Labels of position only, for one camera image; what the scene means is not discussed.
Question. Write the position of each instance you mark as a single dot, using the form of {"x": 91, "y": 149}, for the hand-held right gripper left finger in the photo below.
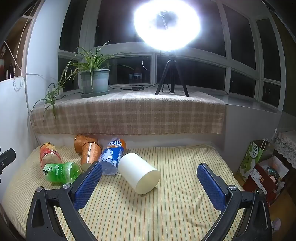
{"x": 89, "y": 183}

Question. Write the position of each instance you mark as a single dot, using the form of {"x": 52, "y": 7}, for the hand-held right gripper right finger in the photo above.
{"x": 211, "y": 185}

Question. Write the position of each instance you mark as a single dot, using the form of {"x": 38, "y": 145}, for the white cup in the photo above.
{"x": 138, "y": 172}

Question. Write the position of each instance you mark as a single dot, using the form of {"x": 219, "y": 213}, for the copper paper cup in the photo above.
{"x": 90, "y": 153}
{"x": 83, "y": 141}

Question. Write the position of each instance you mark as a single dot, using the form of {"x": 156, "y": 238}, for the green plastic bottle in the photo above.
{"x": 61, "y": 172}

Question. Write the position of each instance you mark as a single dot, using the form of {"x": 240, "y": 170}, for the blue label plastic bottle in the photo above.
{"x": 112, "y": 155}

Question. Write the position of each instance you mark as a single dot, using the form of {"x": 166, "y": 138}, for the red label plastic bottle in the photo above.
{"x": 49, "y": 154}

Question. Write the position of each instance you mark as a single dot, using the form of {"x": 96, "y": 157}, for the green paper bag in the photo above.
{"x": 251, "y": 160}

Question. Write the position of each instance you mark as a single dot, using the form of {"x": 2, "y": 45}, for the red cardboard box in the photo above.
{"x": 266, "y": 180}

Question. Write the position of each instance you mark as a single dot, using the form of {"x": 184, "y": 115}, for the striped bed sheet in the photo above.
{"x": 148, "y": 208}

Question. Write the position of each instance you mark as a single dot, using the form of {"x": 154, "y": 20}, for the white lace cloth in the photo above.
{"x": 286, "y": 146}

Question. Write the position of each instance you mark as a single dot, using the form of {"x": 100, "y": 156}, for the plaid beige cloth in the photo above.
{"x": 138, "y": 113}

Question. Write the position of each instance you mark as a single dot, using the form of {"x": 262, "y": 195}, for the potted spider plant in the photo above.
{"x": 93, "y": 80}

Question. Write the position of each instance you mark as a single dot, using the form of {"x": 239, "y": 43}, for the black tripod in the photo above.
{"x": 171, "y": 76}

